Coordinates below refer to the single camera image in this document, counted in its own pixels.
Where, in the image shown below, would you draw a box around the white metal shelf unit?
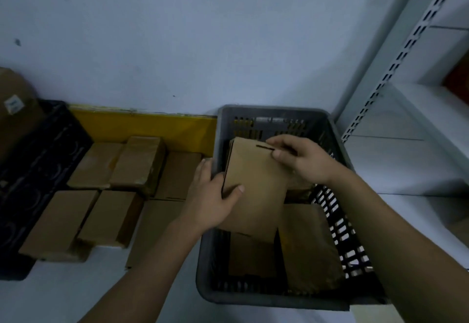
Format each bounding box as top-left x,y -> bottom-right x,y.
336,0 -> 469,272

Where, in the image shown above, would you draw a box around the rows of brown cardboard boxes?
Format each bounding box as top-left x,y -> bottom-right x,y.
18,135 -> 205,270

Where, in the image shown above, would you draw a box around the black plastic crate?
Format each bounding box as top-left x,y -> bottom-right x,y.
0,98 -> 94,282

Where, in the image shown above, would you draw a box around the person's right hand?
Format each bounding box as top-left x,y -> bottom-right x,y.
266,135 -> 347,186

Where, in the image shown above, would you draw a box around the person's right forearm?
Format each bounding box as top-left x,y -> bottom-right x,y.
328,170 -> 469,323

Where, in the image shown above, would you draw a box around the person's left hand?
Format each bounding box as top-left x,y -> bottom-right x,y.
178,157 -> 245,237

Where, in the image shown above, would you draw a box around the yellow plastic tray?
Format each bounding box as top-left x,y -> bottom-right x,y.
69,104 -> 219,159

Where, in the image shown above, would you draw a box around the small brown cardboard box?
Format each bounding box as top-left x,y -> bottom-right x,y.
278,203 -> 346,295
219,136 -> 294,243
228,232 -> 280,280

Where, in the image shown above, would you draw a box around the grey plastic crate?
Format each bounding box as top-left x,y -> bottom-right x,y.
196,104 -> 390,312

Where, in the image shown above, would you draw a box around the person's left forearm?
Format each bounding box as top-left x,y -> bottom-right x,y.
78,219 -> 206,323

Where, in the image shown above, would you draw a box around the large labelled cardboard carton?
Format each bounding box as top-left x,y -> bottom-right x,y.
0,66 -> 47,163

